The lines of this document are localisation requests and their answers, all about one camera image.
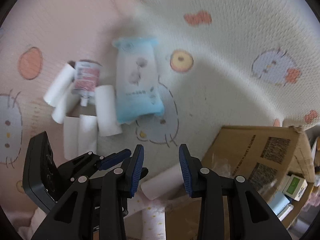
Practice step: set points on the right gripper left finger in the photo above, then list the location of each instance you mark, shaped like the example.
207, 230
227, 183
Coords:
95, 203

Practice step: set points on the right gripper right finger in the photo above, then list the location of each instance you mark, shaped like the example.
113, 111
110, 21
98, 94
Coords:
250, 217

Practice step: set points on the white paper roll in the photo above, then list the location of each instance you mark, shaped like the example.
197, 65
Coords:
87, 134
70, 137
65, 105
59, 85
105, 106
164, 183

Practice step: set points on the light blue flat box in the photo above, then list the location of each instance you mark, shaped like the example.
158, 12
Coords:
280, 205

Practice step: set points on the brown cardboard box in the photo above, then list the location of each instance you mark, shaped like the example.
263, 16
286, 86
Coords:
265, 156

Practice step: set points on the green white small box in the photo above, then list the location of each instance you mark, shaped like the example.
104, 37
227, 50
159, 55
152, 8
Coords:
295, 187

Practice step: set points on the pink white spout pouch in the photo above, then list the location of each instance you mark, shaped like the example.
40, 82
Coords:
86, 79

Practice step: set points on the blue white wipes pack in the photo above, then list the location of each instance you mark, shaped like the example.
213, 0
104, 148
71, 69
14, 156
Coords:
137, 92

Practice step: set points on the pink cream cartoon blanket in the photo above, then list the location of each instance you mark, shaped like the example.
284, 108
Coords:
220, 62

